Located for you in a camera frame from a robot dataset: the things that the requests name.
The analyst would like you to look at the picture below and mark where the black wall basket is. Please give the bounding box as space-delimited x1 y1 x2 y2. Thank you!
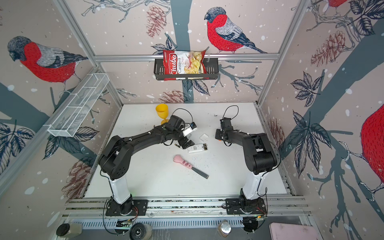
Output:
154 58 219 81

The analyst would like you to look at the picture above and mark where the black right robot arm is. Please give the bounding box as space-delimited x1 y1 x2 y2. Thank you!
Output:
215 117 278 216

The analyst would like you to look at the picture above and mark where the white remote control with buttons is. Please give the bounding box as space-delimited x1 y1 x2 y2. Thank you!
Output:
187 144 208 154

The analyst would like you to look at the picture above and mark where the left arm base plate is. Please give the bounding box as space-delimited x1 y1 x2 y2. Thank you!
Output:
105 199 148 217

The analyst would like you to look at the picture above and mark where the white wire mesh shelf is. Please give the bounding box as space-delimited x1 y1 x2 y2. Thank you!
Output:
48 73 110 137

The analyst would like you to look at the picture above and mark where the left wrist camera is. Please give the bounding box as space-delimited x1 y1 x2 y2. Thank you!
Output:
183 122 197 137

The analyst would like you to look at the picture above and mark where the grey cylinder with black cap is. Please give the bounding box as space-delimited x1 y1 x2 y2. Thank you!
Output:
56 223 83 238

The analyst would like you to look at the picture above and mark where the pink pad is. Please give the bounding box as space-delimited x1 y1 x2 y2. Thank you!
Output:
269 223 322 240

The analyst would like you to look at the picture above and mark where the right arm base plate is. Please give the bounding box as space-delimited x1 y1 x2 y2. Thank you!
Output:
222 198 267 215

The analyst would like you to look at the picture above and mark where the yellow plastic goblet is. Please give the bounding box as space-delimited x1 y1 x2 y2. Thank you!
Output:
156 104 169 125

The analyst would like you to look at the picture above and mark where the aluminium mounting rail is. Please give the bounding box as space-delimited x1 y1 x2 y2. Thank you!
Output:
60 195 311 232

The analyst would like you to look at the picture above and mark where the silver metal can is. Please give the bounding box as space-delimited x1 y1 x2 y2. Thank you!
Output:
218 220 232 238

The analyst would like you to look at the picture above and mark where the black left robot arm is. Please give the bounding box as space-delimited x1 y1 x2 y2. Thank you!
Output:
99 115 197 216

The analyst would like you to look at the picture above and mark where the red cassava chips bag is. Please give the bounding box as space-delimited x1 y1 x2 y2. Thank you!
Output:
163 50 207 75

